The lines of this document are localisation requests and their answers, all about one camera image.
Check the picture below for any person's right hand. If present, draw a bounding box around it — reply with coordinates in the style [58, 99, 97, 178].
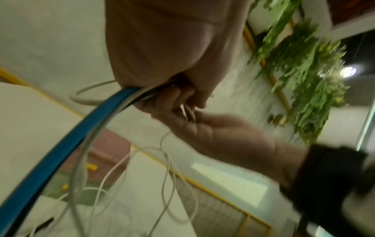
[134, 86, 309, 184]

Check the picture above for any person's left hand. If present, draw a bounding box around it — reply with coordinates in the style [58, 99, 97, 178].
[105, 0, 250, 109]

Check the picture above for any thin white cable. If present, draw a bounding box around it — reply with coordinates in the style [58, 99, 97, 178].
[29, 104, 200, 237]

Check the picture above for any blue cable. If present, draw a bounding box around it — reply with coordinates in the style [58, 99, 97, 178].
[0, 87, 139, 237]

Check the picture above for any thick white cable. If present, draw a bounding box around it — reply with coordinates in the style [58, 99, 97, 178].
[44, 80, 156, 237]

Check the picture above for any yellow framed mesh railing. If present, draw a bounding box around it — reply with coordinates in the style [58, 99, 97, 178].
[0, 66, 271, 237]

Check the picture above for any yellow wooden trellis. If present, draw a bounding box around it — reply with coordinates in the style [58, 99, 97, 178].
[243, 22, 293, 115]

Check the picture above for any hanging green plant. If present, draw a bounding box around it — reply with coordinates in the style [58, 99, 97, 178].
[256, 21, 350, 145]
[249, 0, 304, 59]

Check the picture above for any round ceiling lamp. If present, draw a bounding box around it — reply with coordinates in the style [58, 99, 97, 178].
[340, 66, 357, 78]

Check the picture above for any black wrist strap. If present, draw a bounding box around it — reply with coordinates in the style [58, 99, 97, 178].
[280, 143, 375, 232]

